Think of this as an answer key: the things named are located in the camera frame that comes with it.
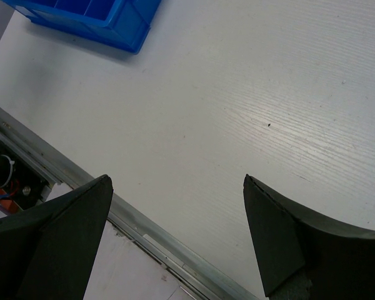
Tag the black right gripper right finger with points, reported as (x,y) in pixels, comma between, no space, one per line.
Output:
(303,254)

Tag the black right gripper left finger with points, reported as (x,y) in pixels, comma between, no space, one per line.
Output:
(48,251)

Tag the blue divided bin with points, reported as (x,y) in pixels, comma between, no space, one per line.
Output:
(122,24)

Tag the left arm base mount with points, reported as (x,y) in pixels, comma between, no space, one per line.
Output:
(23,187)

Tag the aluminium table edge rail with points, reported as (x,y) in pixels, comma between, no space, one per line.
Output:
(200,277)

